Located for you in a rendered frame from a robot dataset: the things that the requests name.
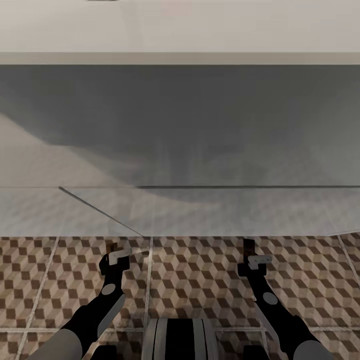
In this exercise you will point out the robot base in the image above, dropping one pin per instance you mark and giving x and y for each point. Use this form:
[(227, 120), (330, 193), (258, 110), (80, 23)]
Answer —
[(109, 352)]

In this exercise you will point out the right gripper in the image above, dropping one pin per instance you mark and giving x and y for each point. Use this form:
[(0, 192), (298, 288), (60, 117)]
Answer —
[(244, 270)]

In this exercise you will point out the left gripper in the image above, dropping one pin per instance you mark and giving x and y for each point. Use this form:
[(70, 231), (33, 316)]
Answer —
[(122, 264)]

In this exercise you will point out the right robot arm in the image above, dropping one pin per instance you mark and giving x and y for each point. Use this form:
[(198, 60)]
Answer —
[(290, 333)]

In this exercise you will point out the robot trunk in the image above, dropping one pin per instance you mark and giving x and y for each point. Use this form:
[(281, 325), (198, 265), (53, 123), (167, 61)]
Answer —
[(180, 339)]

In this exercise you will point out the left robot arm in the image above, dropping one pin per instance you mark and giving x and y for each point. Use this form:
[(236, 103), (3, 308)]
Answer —
[(88, 323)]

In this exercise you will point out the mousetrap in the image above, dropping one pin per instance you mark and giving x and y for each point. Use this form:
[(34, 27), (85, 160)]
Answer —
[(112, 247), (249, 247)]

